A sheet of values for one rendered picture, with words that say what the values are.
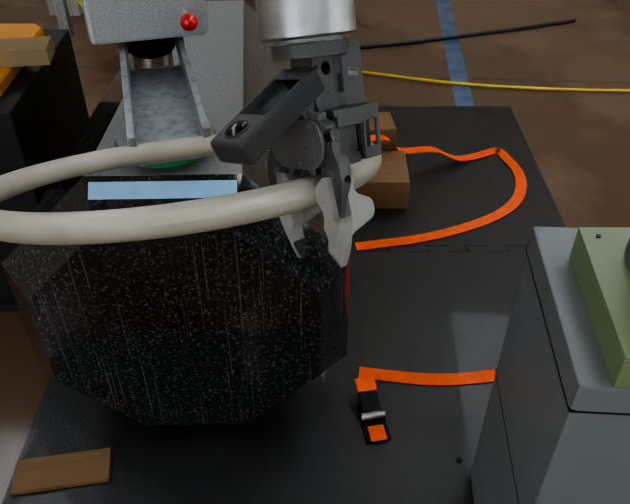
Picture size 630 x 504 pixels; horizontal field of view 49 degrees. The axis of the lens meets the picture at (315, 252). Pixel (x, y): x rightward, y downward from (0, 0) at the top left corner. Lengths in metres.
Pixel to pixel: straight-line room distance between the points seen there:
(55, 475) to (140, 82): 1.13
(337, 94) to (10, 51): 1.69
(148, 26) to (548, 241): 0.84
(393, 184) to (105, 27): 1.63
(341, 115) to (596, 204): 2.48
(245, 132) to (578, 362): 0.72
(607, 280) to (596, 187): 2.00
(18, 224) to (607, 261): 0.91
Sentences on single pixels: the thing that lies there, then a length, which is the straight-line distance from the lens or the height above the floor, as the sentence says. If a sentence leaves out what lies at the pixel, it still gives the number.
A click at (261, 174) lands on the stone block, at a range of 1.58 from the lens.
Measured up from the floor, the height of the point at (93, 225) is 1.29.
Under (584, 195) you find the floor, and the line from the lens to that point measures 3.12.
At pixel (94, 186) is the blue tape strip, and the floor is 0.83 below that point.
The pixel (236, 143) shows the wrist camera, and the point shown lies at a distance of 0.60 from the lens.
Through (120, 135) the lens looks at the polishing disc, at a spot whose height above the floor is 0.90.
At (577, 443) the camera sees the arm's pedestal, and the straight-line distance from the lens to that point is 1.24.
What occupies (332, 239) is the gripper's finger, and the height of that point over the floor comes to 1.25.
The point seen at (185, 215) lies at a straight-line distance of 0.62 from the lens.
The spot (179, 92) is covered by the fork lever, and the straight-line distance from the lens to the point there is 1.29.
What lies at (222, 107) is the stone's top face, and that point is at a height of 0.84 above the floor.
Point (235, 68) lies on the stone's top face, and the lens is 1.97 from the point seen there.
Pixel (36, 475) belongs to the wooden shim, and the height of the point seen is 0.03.
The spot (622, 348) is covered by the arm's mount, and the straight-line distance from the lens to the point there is 1.10.
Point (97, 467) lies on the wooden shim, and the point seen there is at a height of 0.03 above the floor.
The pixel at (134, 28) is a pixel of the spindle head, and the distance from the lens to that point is 1.37.
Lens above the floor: 1.66
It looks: 40 degrees down
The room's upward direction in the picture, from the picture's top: straight up
